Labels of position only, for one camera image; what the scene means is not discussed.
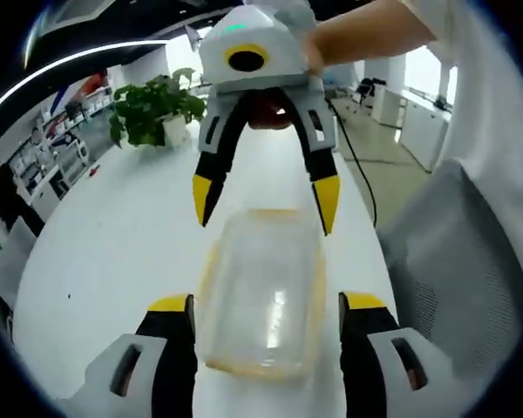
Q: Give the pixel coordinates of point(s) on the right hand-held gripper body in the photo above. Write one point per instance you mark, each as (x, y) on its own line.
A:
(283, 48)

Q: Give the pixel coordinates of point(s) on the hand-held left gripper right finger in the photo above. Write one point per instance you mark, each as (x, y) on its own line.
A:
(366, 348)

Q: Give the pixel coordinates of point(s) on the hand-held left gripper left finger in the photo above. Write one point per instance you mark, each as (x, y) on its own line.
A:
(165, 348)

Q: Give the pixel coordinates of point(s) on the clear plastic buckle container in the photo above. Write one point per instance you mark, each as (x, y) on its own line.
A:
(263, 296)

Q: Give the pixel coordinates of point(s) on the person's right hand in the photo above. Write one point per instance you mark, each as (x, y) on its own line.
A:
(316, 48)

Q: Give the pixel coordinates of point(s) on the white plant pot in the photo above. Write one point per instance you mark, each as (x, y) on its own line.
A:
(175, 132)

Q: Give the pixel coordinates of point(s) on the green potted plant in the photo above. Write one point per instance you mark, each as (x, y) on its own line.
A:
(152, 104)

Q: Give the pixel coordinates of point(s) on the white office cabinet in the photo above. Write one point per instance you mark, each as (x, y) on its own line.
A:
(418, 126)

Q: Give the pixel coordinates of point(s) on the grey mesh office chair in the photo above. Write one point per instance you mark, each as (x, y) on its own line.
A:
(453, 261)

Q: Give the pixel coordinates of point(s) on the small red object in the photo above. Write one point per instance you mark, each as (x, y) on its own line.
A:
(94, 170)

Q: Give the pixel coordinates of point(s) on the shelf rack with white boxes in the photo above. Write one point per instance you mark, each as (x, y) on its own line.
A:
(56, 135)

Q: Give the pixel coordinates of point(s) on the long curved ceiling light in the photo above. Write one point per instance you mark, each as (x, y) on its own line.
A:
(69, 58)

